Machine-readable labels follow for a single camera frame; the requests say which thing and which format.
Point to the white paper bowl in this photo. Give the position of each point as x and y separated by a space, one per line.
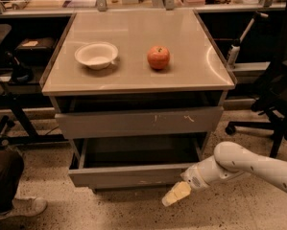
96 55

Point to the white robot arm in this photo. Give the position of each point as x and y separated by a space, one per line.
230 161

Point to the grey drawer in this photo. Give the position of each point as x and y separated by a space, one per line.
139 122
129 162

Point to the grey drawer cabinet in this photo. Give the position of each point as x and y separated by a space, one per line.
195 76

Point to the black office chair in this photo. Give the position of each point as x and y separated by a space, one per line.
271 88

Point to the white sneaker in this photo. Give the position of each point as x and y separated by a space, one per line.
25 207

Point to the black box with label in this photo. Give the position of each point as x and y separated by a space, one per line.
35 50

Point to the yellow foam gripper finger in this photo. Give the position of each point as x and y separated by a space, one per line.
178 192

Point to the black headset on stand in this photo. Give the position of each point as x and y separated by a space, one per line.
20 73

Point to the person's dark trouser leg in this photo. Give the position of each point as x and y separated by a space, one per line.
11 169

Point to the red apple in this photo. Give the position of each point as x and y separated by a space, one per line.
158 57

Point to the grey top drawer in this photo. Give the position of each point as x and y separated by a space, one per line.
139 122

